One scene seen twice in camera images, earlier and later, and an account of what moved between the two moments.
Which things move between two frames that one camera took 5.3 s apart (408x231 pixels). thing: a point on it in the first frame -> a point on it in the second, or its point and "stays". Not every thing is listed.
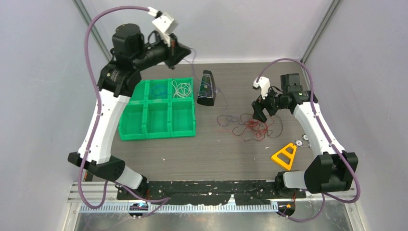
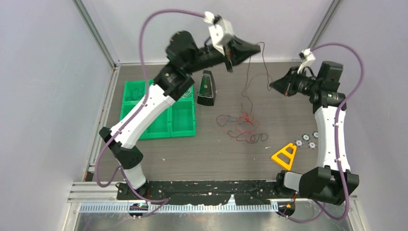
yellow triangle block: x=276 y=160 stays
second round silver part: x=305 y=137 stays
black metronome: x=207 y=92 stays
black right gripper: x=258 y=106 -> x=285 y=85
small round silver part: x=299 y=142 stays
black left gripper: x=175 y=53 -> x=237 y=51
